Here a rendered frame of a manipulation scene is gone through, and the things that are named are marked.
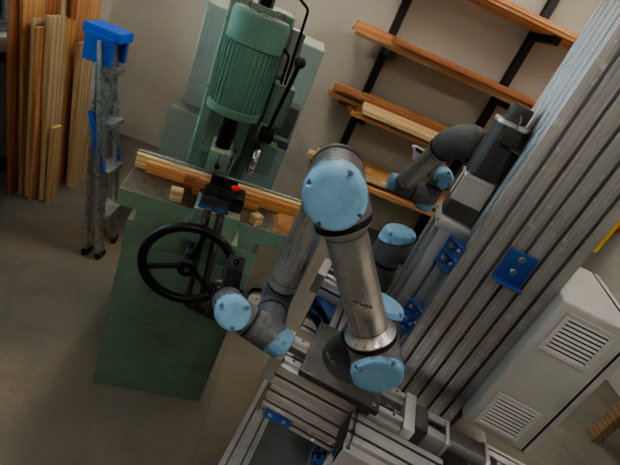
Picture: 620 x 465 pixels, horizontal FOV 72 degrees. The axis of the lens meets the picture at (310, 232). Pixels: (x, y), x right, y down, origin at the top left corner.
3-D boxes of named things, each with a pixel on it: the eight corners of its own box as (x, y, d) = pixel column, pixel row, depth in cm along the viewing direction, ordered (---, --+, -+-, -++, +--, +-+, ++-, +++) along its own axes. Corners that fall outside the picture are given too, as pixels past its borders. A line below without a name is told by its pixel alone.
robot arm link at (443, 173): (429, 186, 166) (441, 167, 162) (423, 176, 175) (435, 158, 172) (447, 194, 167) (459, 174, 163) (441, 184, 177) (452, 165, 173)
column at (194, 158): (178, 184, 170) (231, -10, 138) (187, 162, 189) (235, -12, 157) (233, 200, 176) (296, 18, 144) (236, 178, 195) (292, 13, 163)
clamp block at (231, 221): (184, 232, 131) (192, 207, 127) (192, 210, 143) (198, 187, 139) (232, 244, 135) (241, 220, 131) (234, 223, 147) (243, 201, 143)
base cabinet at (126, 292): (89, 382, 173) (119, 241, 141) (128, 292, 223) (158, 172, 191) (199, 402, 185) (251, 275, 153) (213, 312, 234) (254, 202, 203)
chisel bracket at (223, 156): (203, 172, 144) (209, 149, 140) (208, 157, 156) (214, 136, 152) (224, 178, 146) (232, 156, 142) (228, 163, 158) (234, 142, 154)
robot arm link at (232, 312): (240, 341, 91) (207, 319, 89) (234, 329, 102) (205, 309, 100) (262, 311, 92) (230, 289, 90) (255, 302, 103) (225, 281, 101)
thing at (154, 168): (145, 172, 147) (147, 161, 145) (146, 170, 148) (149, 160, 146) (313, 223, 163) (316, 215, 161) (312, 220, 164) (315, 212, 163)
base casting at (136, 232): (121, 240, 142) (125, 218, 138) (158, 172, 191) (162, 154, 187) (251, 274, 153) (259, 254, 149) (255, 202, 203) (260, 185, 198)
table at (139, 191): (105, 218, 127) (108, 201, 124) (132, 177, 153) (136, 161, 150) (296, 270, 143) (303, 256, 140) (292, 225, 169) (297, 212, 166)
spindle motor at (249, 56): (202, 111, 130) (232, 2, 116) (208, 96, 145) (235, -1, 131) (257, 130, 135) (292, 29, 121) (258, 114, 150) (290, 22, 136)
